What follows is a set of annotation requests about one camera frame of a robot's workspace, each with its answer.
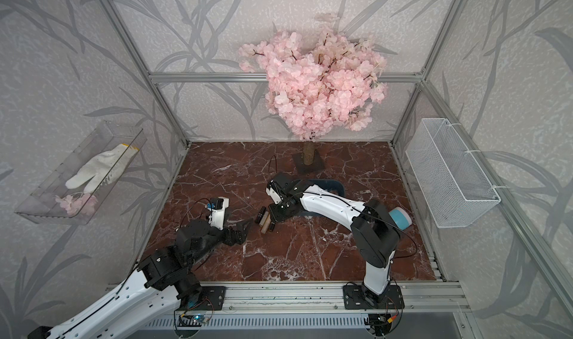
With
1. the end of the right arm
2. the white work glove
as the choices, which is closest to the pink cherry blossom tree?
the end of the right arm

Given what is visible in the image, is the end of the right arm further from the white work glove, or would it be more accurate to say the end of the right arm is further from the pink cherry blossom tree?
the white work glove

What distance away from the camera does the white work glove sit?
2.11ft
